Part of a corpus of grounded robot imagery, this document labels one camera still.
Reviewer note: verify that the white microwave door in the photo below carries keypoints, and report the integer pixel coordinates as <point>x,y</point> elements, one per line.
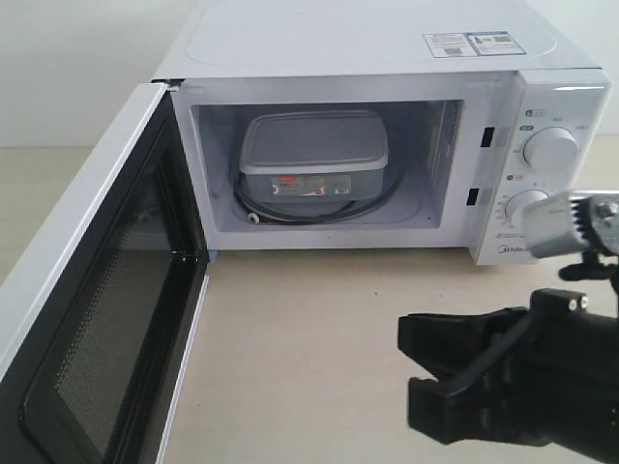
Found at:
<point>99,312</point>

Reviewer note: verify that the lower white control knob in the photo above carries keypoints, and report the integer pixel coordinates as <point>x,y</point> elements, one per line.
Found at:
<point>515,206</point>

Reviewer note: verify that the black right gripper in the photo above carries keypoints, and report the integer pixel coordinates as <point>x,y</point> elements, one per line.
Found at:
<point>558,379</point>

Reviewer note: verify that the white plastic lidded container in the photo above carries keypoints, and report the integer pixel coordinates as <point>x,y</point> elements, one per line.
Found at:
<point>328,156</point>

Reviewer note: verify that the white microwave oven body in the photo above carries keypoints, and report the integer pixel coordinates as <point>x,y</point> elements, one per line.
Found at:
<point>457,127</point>

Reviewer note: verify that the glass turntable plate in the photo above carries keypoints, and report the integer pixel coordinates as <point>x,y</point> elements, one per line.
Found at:
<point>382,198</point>

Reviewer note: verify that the blue white warning sticker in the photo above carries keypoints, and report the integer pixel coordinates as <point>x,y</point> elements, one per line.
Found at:
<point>472,44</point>

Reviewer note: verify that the upper white control knob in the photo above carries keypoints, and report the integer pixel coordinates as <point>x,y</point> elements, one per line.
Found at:
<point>549,149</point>

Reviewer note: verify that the white control knob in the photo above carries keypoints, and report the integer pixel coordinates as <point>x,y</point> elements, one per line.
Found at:
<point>549,149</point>
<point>515,206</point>

